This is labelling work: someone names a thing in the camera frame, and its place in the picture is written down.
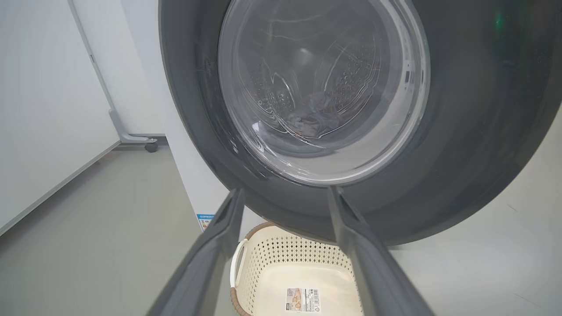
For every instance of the blue bear print garment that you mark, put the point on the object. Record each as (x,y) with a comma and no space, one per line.
(325,105)

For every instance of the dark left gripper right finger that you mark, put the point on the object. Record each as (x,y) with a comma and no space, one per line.
(373,272)

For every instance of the steel washer drum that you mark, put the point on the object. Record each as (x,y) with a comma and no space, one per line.
(351,74)

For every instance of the cream garment black print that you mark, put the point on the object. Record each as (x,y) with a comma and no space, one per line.
(298,123)

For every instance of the blue energy label sticker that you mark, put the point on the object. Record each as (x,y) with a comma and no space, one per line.
(204,221)

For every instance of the cream laundry basket brown rim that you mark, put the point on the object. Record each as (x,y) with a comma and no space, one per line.
(272,259)

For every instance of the black caster wheel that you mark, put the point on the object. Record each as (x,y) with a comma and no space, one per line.
(151,147)

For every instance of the white washing machine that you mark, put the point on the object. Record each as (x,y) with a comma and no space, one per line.
(193,166)

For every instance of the white wheeled partition panel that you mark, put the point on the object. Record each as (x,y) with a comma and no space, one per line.
(115,125)

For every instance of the basket product label sticker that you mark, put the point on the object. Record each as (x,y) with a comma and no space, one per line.
(303,300)

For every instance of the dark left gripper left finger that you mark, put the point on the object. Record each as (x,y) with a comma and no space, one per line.
(206,263)

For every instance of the washing machine door glass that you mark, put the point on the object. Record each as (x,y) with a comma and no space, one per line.
(474,109)

